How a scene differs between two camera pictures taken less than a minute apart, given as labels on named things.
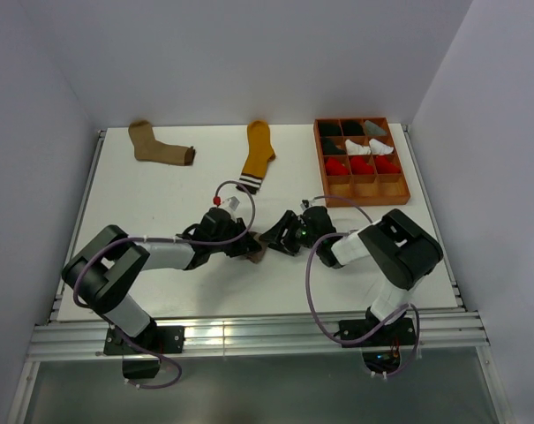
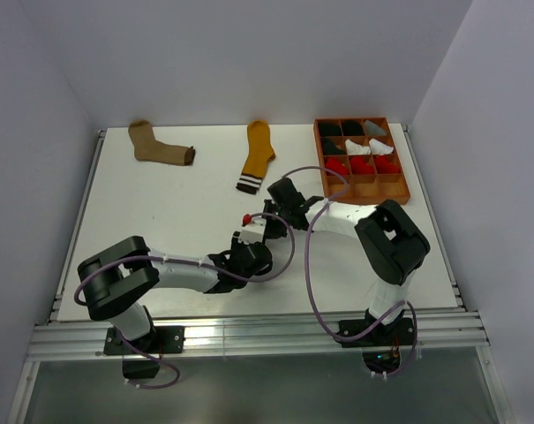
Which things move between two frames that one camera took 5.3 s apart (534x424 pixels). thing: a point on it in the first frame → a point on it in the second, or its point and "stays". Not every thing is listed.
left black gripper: (245, 246) → (235, 244)
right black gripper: (289, 220) → (270, 232)
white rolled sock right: (378, 147) stays
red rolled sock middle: (359, 167) stays
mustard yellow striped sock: (259, 153) stays
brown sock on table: (146, 147) stays
